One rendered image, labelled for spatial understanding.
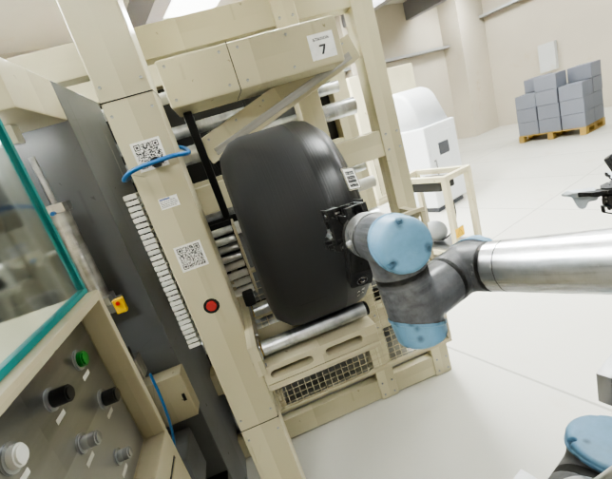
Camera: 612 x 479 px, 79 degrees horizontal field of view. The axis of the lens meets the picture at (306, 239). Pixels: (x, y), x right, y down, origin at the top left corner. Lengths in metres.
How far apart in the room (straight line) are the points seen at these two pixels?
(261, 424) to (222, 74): 1.14
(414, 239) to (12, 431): 0.58
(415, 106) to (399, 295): 4.53
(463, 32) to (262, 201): 10.78
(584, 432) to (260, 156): 0.80
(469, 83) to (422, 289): 10.92
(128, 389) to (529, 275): 0.81
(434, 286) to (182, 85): 1.03
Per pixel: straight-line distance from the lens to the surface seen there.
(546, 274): 0.53
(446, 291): 0.55
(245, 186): 0.90
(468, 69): 11.38
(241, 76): 1.33
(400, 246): 0.47
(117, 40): 1.10
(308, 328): 1.11
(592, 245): 0.51
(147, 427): 1.02
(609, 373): 1.25
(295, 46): 1.38
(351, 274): 0.68
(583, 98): 8.20
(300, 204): 0.87
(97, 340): 0.92
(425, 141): 4.82
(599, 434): 0.71
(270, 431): 1.37
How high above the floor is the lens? 1.45
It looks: 16 degrees down
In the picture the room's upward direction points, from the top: 17 degrees counter-clockwise
